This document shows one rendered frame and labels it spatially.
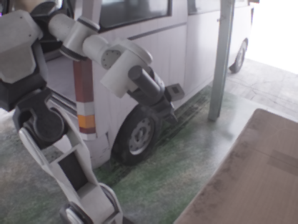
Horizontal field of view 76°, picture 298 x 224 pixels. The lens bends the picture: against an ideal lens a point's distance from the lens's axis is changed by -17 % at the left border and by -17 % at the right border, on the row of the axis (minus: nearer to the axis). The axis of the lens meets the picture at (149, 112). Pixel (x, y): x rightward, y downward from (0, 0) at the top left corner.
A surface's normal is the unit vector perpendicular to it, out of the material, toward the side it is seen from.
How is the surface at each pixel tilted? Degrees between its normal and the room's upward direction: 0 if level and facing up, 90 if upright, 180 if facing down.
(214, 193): 0
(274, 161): 0
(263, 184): 0
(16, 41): 52
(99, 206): 57
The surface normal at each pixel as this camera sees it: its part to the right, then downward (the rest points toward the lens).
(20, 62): 0.55, -0.20
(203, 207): -0.01, -0.83
